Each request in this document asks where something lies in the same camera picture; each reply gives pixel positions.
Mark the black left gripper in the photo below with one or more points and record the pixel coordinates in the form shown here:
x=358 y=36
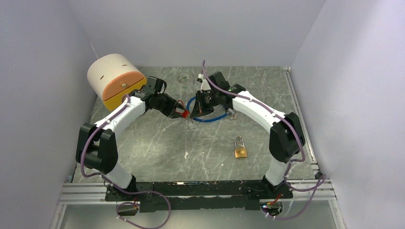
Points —
x=173 y=104

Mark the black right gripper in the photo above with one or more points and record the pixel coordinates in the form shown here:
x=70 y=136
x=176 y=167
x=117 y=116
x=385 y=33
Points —
x=199 y=107

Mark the red cable padlock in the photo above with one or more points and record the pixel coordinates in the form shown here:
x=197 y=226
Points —
x=182 y=110

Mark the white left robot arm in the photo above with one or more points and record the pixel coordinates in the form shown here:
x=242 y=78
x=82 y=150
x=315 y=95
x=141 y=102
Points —
x=97 y=151

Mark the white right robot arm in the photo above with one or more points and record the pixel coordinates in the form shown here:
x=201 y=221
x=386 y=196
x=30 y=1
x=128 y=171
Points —
x=286 y=137

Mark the brass padlock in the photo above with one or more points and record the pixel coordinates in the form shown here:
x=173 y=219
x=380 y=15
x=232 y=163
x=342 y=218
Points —
x=240 y=150

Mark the white cylinder with coloured lid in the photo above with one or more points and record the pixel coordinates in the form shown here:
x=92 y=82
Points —
x=113 y=76

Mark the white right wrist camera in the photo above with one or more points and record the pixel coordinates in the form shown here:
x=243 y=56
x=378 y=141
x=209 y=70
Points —
x=205 y=86

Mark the blue cable lock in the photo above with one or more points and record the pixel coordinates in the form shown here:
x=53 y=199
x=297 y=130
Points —
x=230 y=114

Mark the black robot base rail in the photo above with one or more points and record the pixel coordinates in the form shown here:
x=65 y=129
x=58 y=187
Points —
x=247 y=194

